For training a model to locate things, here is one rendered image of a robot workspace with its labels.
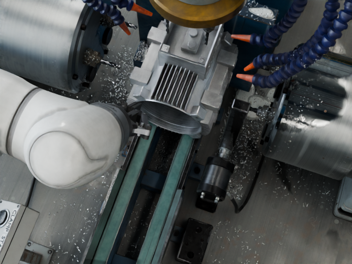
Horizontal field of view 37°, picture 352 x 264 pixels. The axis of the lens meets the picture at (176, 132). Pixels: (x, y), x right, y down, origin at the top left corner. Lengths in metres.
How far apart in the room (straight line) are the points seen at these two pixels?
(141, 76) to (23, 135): 0.45
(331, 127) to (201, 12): 0.34
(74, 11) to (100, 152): 0.47
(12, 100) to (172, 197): 0.56
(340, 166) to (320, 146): 0.06
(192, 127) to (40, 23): 0.39
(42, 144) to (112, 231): 0.55
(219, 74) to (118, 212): 0.37
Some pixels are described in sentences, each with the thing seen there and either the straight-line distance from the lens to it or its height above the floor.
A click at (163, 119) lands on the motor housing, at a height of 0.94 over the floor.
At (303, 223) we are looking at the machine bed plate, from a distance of 1.33.
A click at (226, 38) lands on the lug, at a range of 1.12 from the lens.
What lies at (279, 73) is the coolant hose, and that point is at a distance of 0.89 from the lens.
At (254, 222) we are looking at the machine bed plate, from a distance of 1.30.
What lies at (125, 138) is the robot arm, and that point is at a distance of 0.80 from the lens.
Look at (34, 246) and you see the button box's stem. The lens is 1.31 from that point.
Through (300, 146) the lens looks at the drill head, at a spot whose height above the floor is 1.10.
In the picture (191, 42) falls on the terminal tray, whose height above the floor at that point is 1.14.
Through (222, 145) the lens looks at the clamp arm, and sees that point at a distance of 1.08.
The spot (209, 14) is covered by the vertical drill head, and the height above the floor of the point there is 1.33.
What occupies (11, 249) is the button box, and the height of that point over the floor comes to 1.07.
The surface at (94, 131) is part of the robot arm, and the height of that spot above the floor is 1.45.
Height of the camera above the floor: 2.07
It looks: 72 degrees down
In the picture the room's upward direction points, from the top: 3 degrees clockwise
